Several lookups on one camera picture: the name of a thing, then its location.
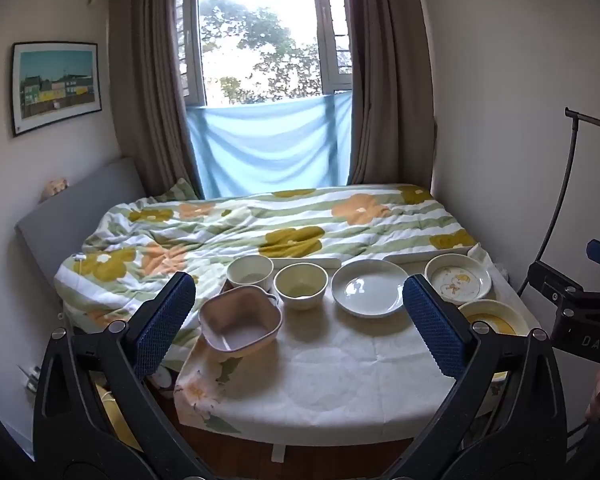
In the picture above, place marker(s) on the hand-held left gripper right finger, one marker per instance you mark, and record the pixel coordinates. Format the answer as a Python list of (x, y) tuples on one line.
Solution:
[(432, 330)]

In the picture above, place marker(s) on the white round bowl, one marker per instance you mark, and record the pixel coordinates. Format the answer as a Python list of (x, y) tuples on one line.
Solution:
[(250, 272)]

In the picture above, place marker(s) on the white plain plate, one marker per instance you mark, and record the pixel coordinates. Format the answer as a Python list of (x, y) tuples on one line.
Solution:
[(365, 287)]

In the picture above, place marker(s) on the framed wall picture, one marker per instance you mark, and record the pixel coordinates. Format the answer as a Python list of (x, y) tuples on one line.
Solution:
[(55, 85)]

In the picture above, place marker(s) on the pink square bowl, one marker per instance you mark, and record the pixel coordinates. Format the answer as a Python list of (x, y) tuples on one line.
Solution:
[(240, 325)]

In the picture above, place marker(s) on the black metal stand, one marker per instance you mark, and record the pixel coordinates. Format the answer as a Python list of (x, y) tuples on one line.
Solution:
[(572, 150)]

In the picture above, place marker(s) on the light blue cloth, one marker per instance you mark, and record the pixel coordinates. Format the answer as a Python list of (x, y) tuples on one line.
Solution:
[(270, 145)]

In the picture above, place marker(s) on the grey headboard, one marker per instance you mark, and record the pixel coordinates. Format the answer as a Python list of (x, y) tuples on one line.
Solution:
[(80, 200)]

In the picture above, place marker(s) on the floral striped blanket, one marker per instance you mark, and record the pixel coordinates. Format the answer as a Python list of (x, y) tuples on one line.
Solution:
[(280, 220)]

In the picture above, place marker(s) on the cream round bowl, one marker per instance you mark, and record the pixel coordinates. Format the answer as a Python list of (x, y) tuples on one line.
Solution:
[(300, 287)]

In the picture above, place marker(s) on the yellow rimmed plate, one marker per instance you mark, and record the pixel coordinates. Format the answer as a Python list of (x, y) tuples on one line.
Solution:
[(495, 316)]

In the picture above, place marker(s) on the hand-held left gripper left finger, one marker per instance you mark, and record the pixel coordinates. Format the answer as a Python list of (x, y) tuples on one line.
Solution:
[(165, 320)]

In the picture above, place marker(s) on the white tray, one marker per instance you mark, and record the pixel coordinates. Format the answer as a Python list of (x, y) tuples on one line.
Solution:
[(310, 262)]

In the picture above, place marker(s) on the white power strip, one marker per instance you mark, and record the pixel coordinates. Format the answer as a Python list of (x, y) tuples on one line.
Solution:
[(30, 377)]

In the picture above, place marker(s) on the yellow stool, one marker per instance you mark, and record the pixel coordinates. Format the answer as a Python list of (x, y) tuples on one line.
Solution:
[(112, 415)]

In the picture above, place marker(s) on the small plush toy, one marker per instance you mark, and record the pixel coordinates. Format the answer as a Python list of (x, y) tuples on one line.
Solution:
[(56, 187)]

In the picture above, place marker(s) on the brown curtain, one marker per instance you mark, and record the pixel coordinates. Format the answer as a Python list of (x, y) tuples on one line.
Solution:
[(395, 85), (145, 85)]

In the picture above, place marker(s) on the window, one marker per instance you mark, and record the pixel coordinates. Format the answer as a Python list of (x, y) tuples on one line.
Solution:
[(260, 35)]

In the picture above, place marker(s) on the cartoon printed plate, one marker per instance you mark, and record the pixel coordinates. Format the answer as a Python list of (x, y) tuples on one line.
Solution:
[(457, 280)]

